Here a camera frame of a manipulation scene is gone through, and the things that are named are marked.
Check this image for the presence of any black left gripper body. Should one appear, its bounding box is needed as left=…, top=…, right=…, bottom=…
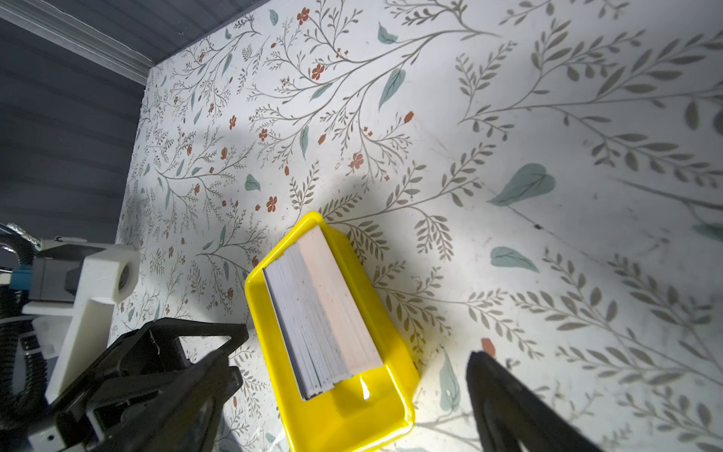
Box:
left=24, top=318, right=249, bottom=451

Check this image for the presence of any yellow plastic card tray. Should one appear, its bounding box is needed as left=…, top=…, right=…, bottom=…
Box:
left=245, top=212, right=420, bottom=451

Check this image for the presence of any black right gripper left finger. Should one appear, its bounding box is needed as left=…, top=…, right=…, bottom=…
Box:
left=104, top=350, right=243, bottom=451

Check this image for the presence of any black corrugated cable hose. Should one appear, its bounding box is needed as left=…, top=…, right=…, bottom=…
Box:
left=0, top=222, right=49, bottom=436

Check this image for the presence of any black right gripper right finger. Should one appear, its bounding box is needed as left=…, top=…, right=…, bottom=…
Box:
left=466, top=351, right=600, bottom=451

